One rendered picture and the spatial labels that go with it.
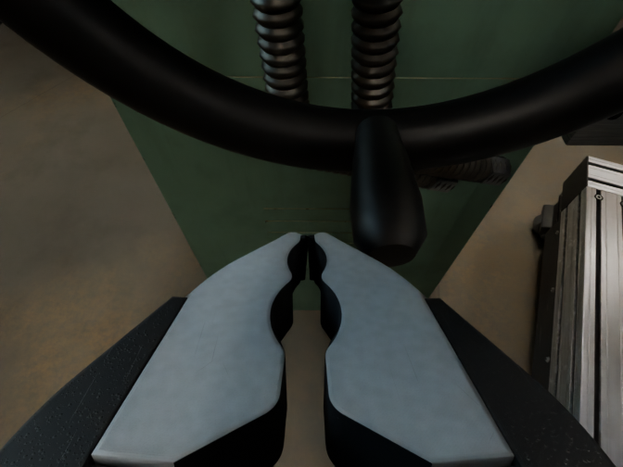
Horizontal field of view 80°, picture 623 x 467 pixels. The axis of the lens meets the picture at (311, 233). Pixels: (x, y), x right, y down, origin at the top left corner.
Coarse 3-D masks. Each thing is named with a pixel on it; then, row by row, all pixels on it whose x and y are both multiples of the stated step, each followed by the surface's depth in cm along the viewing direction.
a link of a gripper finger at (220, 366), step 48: (288, 240) 11; (240, 288) 9; (288, 288) 9; (192, 336) 8; (240, 336) 8; (144, 384) 7; (192, 384) 7; (240, 384) 7; (144, 432) 6; (192, 432) 6; (240, 432) 6
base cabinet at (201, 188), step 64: (128, 0) 28; (192, 0) 28; (320, 0) 28; (448, 0) 28; (512, 0) 28; (576, 0) 28; (256, 64) 33; (320, 64) 33; (448, 64) 33; (512, 64) 33; (128, 128) 39; (192, 192) 48; (256, 192) 48; (320, 192) 48; (448, 192) 47; (448, 256) 62
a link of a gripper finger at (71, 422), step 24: (168, 312) 8; (144, 336) 8; (96, 360) 7; (120, 360) 7; (144, 360) 7; (72, 384) 7; (96, 384) 7; (120, 384) 7; (48, 408) 6; (72, 408) 6; (96, 408) 6; (24, 432) 6; (48, 432) 6; (72, 432) 6; (96, 432) 6; (0, 456) 5; (24, 456) 5; (48, 456) 5; (72, 456) 5
